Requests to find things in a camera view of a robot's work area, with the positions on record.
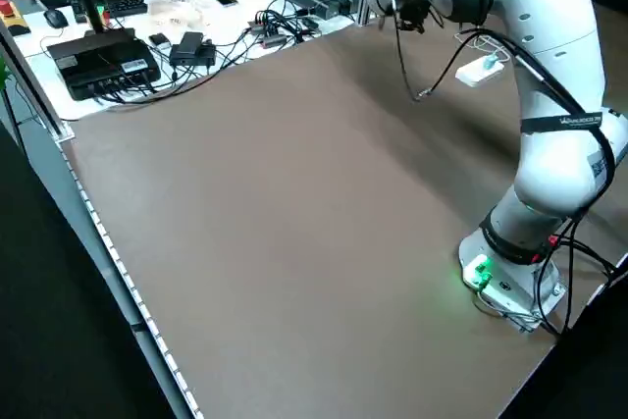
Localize black keyboard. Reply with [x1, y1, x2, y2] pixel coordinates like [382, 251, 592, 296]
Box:
[72, 0, 149, 24]

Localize aluminium table edge rail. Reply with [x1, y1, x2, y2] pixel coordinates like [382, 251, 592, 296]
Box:
[0, 26, 205, 419]

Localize black flat device box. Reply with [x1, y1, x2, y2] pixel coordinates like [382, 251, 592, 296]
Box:
[45, 27, 163, 102]

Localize thin white charger cable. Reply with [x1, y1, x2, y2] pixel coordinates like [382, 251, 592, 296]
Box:
[453, 29, 512, 65]

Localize tangled black desk cables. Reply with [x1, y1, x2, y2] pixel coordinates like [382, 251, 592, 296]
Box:
[95, 6, 325, 105]

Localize black adapter box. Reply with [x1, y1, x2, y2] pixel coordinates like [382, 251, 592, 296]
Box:
[168, 31, 218, 68]

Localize black arm foot cables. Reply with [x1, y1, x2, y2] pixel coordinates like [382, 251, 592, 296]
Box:
[536, 220, 620, 340]

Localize black computer mouse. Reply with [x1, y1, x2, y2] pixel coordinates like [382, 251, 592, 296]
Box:
[42, 8, 71, 29]

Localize white power strip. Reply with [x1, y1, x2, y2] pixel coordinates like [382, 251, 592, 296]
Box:
[454, 58, 507, 89]

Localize yellow emergency stop button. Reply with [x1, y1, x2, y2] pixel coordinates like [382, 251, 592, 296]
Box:
[0, 0, 29, 38]

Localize black looped wrist cable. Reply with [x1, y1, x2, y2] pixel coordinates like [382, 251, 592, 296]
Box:
[376, 0, 492, 103]

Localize clear plastic bag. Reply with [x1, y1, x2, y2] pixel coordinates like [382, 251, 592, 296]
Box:
[146, 0, 205, 30]

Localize grey USB hub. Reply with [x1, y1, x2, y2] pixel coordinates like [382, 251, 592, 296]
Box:
[246, 18, 289, 50]

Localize thick black arm harness cable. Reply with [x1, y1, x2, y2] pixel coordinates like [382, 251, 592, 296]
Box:
[482, 31, 617, 219]

